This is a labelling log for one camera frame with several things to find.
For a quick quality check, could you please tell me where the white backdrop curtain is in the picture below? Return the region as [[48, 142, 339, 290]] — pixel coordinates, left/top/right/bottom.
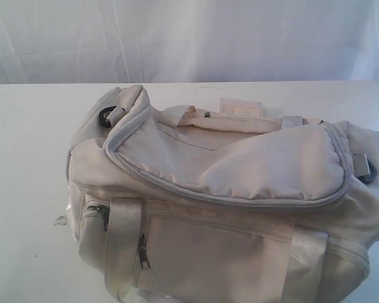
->
[[0, 1, 379, 83]]

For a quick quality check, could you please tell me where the beige duffel bag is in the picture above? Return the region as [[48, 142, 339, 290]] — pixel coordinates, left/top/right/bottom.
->
[[66, 85, 379, 302]]

